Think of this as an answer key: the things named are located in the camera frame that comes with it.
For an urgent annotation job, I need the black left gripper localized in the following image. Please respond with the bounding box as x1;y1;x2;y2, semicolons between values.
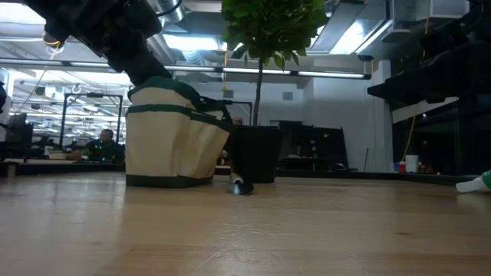
103;21;173;86

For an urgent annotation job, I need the beige gardening bag green trim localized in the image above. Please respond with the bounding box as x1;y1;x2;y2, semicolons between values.
125;75;233;189

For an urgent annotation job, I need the artificial tree in black pot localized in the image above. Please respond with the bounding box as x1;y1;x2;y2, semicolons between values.
221;0;330;184

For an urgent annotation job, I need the overhead light bar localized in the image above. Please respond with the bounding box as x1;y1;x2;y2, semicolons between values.
0;57;372;81

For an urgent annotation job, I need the black cabinet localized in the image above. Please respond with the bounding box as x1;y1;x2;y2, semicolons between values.
279;120;350;172

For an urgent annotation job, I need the black gantry frame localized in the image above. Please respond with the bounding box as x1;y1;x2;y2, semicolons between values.
59;93;124;149

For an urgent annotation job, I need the black aluminium table frame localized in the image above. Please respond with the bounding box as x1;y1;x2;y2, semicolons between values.
0;159;476;186

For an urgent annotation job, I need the yellow cable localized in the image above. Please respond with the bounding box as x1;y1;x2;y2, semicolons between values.
400;103;419;162

